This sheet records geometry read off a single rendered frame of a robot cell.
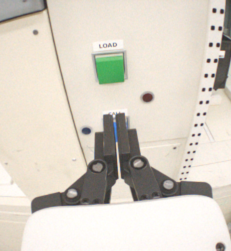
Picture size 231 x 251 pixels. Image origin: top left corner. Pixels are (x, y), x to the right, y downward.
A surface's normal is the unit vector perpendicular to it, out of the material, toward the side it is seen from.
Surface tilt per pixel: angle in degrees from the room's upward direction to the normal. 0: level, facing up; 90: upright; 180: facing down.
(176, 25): 90
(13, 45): 90
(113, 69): 90
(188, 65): 90
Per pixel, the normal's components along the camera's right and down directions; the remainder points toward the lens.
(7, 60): 0.06, 0.67
